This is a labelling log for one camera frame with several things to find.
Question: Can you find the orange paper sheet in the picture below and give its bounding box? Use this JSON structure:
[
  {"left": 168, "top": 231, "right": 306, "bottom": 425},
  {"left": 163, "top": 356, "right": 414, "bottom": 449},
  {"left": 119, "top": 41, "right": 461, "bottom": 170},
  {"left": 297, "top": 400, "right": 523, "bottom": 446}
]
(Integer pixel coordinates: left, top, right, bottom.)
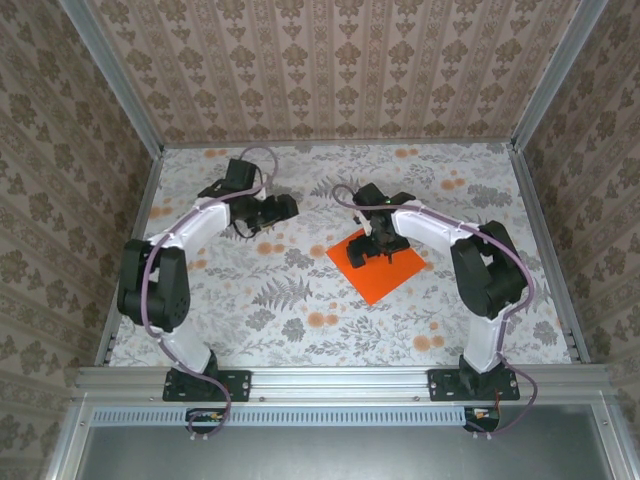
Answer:
[{"left": 326, "top": 230, "right": 427, "bottom": 306}]

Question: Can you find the small electronics board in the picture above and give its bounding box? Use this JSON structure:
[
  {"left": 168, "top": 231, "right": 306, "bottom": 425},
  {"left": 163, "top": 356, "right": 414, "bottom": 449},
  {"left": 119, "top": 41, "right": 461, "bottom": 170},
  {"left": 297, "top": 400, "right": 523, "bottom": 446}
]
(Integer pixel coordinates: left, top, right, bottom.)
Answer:
[
  {"left": 185, "top": 407, "right": 226, "bottom": 434},
  {"left": 463, "top": 405, "right": 501, "bottom": 432}
]

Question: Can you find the grey metal panel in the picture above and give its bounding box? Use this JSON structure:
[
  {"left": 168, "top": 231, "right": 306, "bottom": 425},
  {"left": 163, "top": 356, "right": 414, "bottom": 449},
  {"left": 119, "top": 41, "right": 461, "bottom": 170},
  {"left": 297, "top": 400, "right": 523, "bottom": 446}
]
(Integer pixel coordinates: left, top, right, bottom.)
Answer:
[{"left": 74, "top": 404, "right": 616, "bottom": 480}]

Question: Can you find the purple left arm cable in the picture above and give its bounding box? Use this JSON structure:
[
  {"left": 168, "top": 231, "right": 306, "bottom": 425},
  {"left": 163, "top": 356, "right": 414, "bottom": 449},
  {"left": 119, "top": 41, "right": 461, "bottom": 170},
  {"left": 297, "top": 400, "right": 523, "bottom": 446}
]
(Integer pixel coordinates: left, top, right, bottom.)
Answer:
[{"left": 141, "top": 146, "right": 280, "bottom": 435}]

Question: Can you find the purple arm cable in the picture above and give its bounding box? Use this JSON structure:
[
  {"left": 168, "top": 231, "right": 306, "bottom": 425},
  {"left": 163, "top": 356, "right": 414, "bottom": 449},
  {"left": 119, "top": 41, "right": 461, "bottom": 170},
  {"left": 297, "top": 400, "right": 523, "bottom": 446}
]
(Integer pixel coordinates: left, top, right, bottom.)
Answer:
[
  {"left": 332, "top": 183, "right": 539, "bottom": 434},
  {"left": 141, "top": 146, "right": 280, "bottom": 435}
]

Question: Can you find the aluminium table side rail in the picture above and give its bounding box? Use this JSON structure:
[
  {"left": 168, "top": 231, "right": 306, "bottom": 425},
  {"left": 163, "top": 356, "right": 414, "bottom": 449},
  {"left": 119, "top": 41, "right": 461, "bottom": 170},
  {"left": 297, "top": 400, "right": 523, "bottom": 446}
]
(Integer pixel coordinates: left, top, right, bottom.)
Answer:
[
  {"left": 507, "top": 144, "right": 591, "bottom": 364},
  {"left": 94, "top": 149, "right": 166, "bottom": 366}
]

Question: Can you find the long aluminium mounting rail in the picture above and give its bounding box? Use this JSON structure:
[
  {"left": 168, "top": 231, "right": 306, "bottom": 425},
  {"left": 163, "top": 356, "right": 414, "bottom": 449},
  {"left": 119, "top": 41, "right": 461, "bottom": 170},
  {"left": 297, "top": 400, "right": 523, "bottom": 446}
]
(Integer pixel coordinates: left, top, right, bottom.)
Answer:
[{"left": 74, "top": 364, "right": 614, "bottom": 402}]

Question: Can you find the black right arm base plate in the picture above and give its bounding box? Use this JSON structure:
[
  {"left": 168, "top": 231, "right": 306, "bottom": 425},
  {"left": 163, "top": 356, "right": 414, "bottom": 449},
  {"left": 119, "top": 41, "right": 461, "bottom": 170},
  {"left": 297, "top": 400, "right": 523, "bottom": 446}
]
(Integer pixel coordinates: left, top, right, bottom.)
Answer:
[{"left": 428, "top": 368, "right": 521, "bottom": 403}]

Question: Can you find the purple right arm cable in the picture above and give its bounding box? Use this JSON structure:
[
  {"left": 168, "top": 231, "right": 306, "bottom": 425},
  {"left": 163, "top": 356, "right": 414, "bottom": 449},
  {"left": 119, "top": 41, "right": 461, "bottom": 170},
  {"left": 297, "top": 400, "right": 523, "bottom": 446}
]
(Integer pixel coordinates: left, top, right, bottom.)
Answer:
[{"left": 332, "top": 183, "right": 539, "bottom": 434}]

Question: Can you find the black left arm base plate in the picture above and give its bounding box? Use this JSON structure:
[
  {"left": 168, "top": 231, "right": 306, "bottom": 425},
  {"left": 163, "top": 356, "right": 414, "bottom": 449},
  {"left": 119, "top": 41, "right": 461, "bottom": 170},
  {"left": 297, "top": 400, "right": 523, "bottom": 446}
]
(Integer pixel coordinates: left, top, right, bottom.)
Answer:
[{"left": 162, "top": 368, "right": 252, "bottom": 403}]

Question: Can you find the grey slotted cable duct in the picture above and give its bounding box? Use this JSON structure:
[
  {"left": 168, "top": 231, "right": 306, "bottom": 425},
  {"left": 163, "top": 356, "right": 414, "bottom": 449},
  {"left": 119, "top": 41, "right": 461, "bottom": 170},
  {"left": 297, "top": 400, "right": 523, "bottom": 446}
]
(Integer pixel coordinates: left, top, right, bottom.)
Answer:
[{"left": 91, "top": 405, "right": 469, "bottom": 428}]

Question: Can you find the aluminium frame post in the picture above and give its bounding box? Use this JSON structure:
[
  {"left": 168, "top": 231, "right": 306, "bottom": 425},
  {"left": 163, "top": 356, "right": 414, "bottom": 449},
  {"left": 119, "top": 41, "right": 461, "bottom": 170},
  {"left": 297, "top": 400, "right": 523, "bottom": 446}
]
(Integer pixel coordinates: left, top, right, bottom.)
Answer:
[
  {"left": 58, "top": 0, "right": 165, "bottom": 154},
  {"left": 509, "top": 0, "right": 609, "bottom": 151}
]

